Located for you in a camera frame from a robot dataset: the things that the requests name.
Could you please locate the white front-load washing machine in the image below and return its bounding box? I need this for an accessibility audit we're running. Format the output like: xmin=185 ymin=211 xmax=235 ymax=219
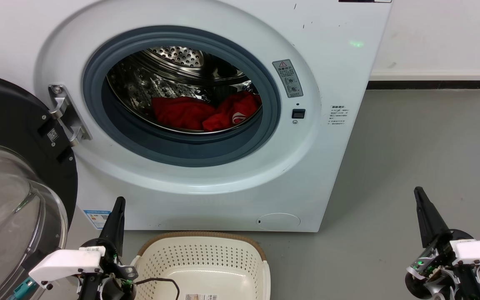
xmin=0 ymin=0 xmax=393 ymax=233

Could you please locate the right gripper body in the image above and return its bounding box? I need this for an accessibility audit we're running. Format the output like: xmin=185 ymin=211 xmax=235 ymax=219
xmin=405 ymin=229 xmax=480 ymax=300

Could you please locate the blue-edged energy label sticker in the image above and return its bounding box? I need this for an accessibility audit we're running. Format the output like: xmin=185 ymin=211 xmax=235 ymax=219
xmin=83 ymin=210 xmax=111 ymax=230

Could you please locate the black round glass washer door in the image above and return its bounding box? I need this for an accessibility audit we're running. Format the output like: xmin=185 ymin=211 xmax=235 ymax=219
xmin=0 ymin=72 xmax=78 ymax=300

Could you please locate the round white filter cover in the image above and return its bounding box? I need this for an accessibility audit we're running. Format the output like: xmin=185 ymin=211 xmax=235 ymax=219
xmin=256 ymin=213 xmax=301 ymax=231

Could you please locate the teal cable connector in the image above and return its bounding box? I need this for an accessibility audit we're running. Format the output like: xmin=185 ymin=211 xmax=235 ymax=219
xmin=7 ymin=277 xmax=37 ymax=300

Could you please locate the small printed text sticker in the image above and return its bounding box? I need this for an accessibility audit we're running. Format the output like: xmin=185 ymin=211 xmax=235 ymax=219
xmin=328 ymin=104 xmax=349 ymax=126

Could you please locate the silver metal door hinge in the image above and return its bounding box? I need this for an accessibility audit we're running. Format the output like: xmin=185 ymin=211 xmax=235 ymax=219
xmin=48 ymin=84 xmax=92 ymax=146

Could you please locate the thin black cable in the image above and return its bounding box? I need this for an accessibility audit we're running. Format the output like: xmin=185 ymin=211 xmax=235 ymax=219
xmin=135 ymin=277 xmax=180 ymax=300

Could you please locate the grey rubber door seal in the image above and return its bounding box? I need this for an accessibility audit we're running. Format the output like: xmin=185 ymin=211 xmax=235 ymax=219
xmin=82 ymin=26 xmax=281 ymax=167

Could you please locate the grey warning sticker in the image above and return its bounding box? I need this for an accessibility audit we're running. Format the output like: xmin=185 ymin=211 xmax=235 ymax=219
xmin=272 ymin=59 xmax=304 ymax=98

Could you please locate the cream perforated plastic laundry basket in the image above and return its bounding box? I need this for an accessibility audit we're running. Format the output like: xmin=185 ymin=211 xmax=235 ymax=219
xmin=131 ymin=232 xmax=271 ymax=300

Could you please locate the stainless steel washing machine drum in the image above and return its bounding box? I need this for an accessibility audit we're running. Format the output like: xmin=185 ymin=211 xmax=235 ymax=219
xmin=107 ymin=46 xmax=262 ymax=135

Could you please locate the red garment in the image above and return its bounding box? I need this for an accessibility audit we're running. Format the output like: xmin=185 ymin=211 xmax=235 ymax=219
xmin=152 ymin=91 xmax=262 ymax=132

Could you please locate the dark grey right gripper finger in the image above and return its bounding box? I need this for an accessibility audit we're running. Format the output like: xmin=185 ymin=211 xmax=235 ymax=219
xmin=414 ymin=187 xmax=437 ymax=248
xmin=419 ymin=187 xmax=453 ymax=243

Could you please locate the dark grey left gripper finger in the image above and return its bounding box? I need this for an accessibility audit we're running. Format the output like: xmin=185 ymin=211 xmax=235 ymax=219
xmin=98 ymin=197 xmax=121 ymax=250
xmin=112 ymin=198 xmax=126 ymax=257

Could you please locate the white and black baseboard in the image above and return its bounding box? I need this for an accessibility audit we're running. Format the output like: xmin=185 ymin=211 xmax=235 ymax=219
xmin=367 ymin=70 xmax=480 ymax=90

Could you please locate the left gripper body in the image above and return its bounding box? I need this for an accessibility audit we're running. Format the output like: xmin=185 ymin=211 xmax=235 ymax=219
xmin=77 ymin=238 xmax=138 ymax=300

